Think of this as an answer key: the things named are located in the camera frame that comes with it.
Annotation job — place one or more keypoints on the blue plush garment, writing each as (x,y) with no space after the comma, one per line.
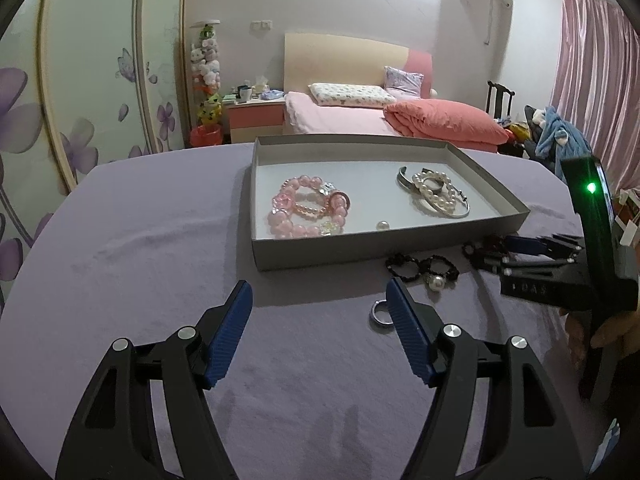
(560,135)

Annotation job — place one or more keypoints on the floral glass sliding wardrobe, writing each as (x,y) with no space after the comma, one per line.
(90,60)

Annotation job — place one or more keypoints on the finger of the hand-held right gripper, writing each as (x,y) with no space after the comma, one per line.
(530,264)
(525,245)

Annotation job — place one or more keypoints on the person's right hand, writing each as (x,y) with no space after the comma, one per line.
(610,330)

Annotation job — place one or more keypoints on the thin silver bangle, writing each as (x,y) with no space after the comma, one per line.
(457,214)

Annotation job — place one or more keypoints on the red waste bin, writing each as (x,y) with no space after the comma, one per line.
(205,136)

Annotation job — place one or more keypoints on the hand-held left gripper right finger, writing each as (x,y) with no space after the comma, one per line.
(407,335)

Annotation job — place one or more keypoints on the dark wooden chair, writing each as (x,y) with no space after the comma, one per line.
(500,97)

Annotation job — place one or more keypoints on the purple patterned pillow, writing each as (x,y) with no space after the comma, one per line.
(402,81)

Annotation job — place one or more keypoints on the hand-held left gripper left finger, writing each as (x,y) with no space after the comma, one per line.
(230,340)

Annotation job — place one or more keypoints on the tissue box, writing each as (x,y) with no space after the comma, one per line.
(261,85)

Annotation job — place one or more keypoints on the blue cloth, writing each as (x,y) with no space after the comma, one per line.
(272,95)

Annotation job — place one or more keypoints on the white pearl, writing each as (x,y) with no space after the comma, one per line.
(382,226)

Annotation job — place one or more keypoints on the bed with pink sheet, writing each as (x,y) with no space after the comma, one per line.
(340,120)

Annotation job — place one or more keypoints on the red yellow toys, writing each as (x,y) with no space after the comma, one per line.
(515,132)

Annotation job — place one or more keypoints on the folded coral duvet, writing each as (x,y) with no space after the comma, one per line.
(440,120)

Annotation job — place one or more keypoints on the silver cuff bangle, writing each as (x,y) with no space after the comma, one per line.
(401,177)

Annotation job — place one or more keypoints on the beige pink headboard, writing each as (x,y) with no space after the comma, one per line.
(340,60)

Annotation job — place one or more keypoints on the white patterned pillow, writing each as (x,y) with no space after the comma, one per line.
(350,95)

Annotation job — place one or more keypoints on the grey cardboard tray box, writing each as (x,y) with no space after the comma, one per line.
(370,195)

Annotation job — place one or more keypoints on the pink white nightstand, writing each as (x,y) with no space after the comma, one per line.
(255,117)

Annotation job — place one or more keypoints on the pink curtain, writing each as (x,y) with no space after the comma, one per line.
(590,60)

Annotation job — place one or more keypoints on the tall plush toy tower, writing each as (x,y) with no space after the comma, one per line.
(207,70)

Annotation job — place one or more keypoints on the white wall switch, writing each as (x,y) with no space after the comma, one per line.
(261,24)

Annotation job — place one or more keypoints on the purple tablecloth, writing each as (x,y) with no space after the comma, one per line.
(150,260)

